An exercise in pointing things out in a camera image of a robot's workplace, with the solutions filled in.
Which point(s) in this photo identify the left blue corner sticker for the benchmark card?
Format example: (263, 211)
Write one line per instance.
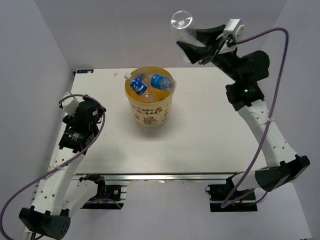
(84, 71)

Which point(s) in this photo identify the orange plastic bottle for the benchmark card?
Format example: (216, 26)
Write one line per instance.
(150, 97)

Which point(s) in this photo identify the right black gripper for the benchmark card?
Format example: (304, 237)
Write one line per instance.
(207, 36)

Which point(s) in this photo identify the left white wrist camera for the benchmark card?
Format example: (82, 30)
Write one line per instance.
(69, 105)

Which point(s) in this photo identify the aluminium table front rail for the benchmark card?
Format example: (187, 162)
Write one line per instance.
(159, 177)

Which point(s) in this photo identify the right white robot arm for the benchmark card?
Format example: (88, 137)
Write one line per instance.
(275, 162)

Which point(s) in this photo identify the clear plastic bottle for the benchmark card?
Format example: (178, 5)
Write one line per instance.
(182, 26)

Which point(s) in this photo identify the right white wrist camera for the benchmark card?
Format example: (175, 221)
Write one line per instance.
(233, 31)

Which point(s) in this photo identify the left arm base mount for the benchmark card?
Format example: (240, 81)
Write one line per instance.
(109, 196)

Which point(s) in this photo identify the blue label water bottle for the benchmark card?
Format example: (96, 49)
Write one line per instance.
(160, 82)

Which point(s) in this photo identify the yellow capybara plastic bin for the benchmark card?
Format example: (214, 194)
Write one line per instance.
(149, 114)

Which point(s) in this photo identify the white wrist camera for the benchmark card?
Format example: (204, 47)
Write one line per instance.
(69, 105)
(233, 31)

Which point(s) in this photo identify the blue label bottle white cap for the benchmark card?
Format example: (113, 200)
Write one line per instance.
(137, 83)

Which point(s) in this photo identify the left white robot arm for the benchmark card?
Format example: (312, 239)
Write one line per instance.
(51, 211)

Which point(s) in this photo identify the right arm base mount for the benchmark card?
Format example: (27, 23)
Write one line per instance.
(245, 199)

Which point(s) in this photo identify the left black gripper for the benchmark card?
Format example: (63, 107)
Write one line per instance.
(70, 119)

